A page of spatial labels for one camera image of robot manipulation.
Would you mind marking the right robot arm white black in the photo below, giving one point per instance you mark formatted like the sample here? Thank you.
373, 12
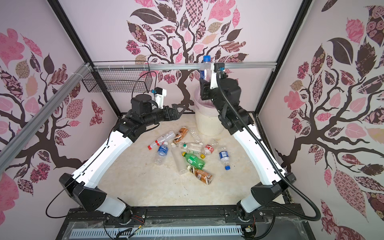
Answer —
239, 123

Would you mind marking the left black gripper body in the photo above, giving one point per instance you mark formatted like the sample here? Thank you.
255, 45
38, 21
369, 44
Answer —
157, 115

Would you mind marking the clear bottle green label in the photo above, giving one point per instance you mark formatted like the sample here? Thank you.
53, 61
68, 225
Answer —
192, 148

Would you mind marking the aluminium rail wall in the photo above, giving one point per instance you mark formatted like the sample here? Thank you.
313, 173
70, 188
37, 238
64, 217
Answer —
11, 150
166, 67

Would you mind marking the aluminium rail left wall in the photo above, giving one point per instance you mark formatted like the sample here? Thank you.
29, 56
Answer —
11, 150

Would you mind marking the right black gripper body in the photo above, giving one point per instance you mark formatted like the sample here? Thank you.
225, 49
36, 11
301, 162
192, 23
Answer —
214, 96

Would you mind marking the clear crushed bottle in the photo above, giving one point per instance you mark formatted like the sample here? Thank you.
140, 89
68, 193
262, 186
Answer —
195, 134

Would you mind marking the tall clear square bottle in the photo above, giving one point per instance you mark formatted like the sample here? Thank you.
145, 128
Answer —
181, 164

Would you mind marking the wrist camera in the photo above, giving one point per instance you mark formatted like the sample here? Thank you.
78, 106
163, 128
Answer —
218, 70
145, 103

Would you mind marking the white bin with purple liner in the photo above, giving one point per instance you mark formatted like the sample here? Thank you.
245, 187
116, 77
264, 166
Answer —
207, 116

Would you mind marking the green soda bottle yellow cap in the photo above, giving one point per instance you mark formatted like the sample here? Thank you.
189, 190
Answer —
193, 160

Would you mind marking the black base frame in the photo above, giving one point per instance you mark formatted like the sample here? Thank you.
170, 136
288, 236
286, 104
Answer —
273, 223

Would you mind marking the clear bottle red cap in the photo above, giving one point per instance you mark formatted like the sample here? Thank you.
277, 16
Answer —
164, 138

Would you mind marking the brown coffee bottle upper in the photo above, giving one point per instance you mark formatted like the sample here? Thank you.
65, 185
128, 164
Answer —
180, 135

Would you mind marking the Pocari Sweat bottle white cap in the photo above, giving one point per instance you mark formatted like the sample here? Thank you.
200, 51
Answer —
162, 153

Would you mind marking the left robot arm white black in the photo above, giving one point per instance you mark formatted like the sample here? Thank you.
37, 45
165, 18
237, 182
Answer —
82, 184

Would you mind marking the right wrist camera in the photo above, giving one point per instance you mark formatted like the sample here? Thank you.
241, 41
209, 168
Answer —
218, 70

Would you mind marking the small bottle red label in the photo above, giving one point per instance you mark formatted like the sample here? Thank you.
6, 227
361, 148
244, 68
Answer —
210, 147

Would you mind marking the white slotted cable duct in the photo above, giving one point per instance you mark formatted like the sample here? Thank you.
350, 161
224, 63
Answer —
155, 232

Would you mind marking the black wire basket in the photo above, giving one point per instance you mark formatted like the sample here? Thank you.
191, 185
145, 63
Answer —
120, 77

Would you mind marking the aluminium rail back wall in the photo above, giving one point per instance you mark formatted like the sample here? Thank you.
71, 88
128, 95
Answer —
166, 67

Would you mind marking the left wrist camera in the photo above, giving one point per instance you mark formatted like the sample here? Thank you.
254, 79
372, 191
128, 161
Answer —
145, 103

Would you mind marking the brown coffee bottle lower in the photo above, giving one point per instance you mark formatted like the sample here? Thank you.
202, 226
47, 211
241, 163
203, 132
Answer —
201, 175

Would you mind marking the blue label bottle right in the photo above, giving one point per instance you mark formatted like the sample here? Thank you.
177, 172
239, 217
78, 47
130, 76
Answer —
224, 157

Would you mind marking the brown coffee bottle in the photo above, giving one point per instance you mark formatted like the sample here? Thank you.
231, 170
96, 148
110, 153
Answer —
201, 175
180, 135

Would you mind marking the blue cap water bottle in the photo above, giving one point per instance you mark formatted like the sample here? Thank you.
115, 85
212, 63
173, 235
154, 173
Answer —
205, 69

